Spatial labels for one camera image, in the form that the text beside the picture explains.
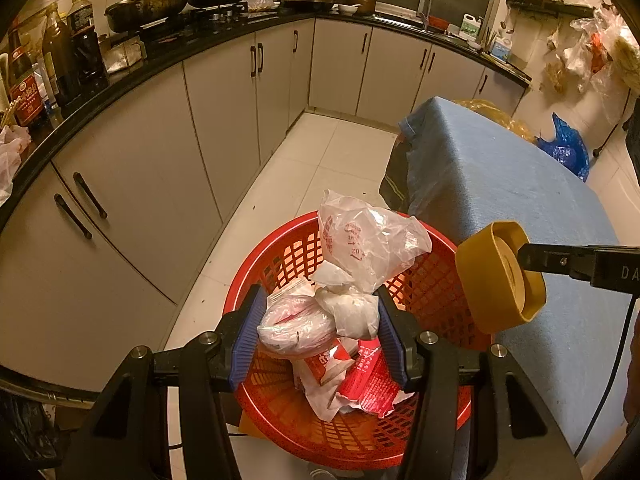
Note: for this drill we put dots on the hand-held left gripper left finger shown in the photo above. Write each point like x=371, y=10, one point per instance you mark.
x=247, y=335

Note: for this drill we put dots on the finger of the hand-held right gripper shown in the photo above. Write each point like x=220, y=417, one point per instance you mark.
x=555, y=260

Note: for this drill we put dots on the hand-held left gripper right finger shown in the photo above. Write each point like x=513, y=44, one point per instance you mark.
x=395, y=345

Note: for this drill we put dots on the red and white carton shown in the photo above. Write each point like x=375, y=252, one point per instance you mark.
x=360, y=375

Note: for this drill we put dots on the white plastic wrap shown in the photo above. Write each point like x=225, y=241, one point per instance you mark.
x=350, y=312

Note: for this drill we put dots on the yellow square lid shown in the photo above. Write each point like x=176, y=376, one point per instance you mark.
x=485, y=280

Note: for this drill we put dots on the red plastic basket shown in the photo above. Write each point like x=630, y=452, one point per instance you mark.
x=280, y=410

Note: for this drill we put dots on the clear bag with red print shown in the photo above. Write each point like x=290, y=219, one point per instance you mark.
x=370, y=245

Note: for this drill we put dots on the blue plastic bag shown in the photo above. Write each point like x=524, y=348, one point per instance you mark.
x=567, y=150

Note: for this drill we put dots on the yellow plastic bag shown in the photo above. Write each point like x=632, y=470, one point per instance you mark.
x=500, y=117

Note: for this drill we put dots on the hanging plastic bags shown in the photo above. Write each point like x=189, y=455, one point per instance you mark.
x=595, y=55

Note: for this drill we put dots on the white jug with blue label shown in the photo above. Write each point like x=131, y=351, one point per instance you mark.
x=501, y=49

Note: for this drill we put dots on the row of grey cabinet doors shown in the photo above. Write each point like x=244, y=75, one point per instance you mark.
x=150, y=135

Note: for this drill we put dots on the white jug with green label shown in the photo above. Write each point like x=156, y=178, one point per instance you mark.
x=471, y=30

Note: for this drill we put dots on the steel faucet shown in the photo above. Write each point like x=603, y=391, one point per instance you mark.
x=425, y=7

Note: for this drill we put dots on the white plastic bag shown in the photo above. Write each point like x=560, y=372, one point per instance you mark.
x=10, y=160

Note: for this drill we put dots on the black kitchen counter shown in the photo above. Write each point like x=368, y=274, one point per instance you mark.
x=200, y=42

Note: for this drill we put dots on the black gas stove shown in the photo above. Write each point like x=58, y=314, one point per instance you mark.
x=200, y=22

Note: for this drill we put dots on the small white bowl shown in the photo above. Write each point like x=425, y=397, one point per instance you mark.
x=348, y=9

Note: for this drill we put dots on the row of condiment bottles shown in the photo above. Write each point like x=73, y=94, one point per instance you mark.
x=80, y=50

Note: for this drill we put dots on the clear plastic bag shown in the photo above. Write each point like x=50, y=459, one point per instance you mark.
x=261, y=1

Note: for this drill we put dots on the wall rack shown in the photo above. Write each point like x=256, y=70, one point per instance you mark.
x=545, y=6

